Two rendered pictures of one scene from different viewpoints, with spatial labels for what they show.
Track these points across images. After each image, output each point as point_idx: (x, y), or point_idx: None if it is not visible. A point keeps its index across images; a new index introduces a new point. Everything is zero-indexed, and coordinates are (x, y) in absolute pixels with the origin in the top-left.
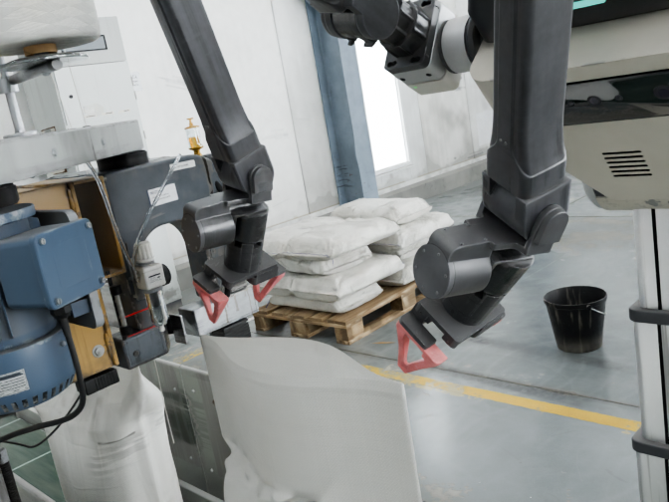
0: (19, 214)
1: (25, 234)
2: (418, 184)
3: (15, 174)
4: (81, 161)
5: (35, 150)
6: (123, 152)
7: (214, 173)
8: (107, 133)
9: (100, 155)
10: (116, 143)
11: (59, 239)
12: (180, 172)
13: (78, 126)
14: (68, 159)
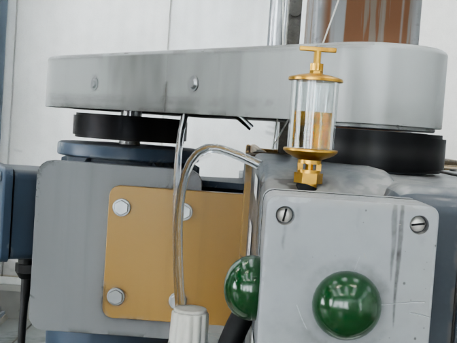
0: (60, 147)
1: (35, 167)
2: None
3: (47, 98)
4: (132, 106)
5: (71, 75)
6: (248, 116)
7: (256, 248)
8: (211, 68)
9: (175, 106)
10: (232, 92)
11: None
12: (255, 205)
13: None
14: (111, 97)
